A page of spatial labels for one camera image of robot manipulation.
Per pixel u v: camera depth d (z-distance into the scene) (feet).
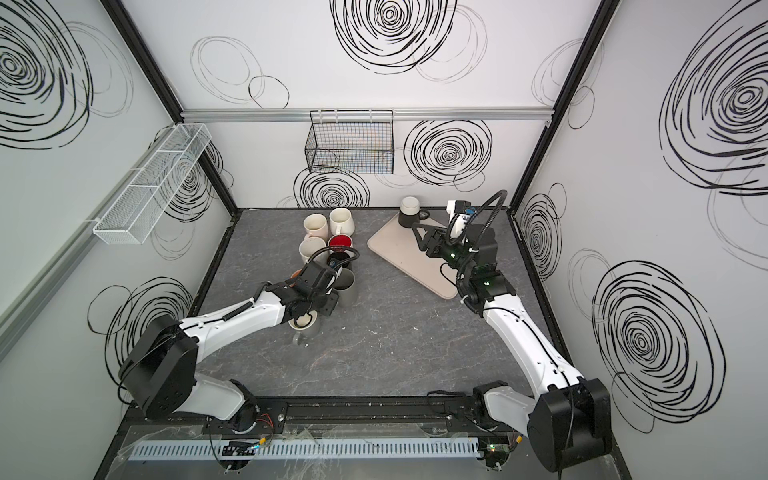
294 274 2.28
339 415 2.47
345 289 2.75
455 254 2.10
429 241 2.18
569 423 1.24
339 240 3.38
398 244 3.58
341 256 3.19
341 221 3.46
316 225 3.45
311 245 3.31
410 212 3.59
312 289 2.19
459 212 2.13
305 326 2.27
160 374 1.38
